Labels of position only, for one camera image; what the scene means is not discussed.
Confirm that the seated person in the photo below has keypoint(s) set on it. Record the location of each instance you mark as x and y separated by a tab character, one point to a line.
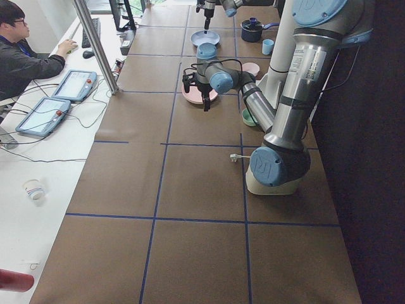
19	63

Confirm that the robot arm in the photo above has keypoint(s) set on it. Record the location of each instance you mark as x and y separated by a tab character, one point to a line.
229	6
309	35

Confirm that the paper cup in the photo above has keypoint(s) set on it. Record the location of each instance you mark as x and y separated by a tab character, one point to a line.
35	191

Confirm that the black monitor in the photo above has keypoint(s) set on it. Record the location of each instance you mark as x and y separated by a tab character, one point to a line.
122	15

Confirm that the near teach pendant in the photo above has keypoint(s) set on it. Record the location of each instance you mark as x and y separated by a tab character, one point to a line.
44	117

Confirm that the person's hand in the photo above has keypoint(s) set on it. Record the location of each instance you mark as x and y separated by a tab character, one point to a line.
65	47

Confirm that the black computer mouse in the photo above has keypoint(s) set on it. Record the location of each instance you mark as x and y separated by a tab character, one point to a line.
87	54

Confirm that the blue plate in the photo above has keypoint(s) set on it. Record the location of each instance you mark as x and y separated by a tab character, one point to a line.
201	37

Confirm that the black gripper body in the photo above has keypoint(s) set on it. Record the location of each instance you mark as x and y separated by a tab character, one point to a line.
207	11
204	88

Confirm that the dark blue saucepan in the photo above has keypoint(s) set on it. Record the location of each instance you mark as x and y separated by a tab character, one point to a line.
252	29

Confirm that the far teach pendant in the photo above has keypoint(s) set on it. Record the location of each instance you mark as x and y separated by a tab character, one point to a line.
76	85

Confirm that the red cylinder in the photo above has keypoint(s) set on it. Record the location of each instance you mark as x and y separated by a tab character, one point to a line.
16	281

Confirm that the green bowl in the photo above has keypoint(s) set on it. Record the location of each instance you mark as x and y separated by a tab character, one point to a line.
248	119

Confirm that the aluminium frame post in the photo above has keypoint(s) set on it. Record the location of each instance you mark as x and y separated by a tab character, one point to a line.
86	21

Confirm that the water bottle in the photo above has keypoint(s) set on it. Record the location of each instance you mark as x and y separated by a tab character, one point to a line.
8	141

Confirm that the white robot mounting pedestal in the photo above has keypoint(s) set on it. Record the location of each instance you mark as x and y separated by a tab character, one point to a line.
272	83

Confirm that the pink bowl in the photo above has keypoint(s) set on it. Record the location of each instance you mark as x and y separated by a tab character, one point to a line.
251	68

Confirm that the pink plate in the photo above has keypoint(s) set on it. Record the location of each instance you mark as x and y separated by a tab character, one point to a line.
194	95

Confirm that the teach pendant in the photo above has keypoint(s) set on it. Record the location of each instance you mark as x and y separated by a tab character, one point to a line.
76	85
44	117

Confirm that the light blue cup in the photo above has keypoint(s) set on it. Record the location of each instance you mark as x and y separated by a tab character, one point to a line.
267	46

